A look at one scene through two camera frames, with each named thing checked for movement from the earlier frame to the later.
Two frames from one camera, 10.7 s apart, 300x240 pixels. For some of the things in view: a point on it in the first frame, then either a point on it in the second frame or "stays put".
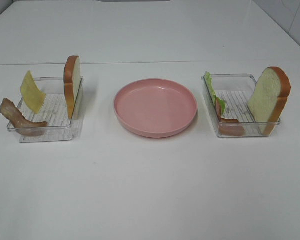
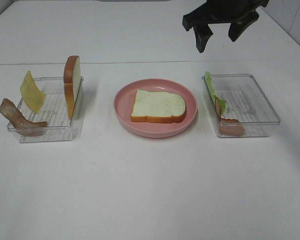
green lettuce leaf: (223, 103) stays put
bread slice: (72, 78) stays put
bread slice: (268, 98) to (158, 107)
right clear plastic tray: (227, 97) stays put
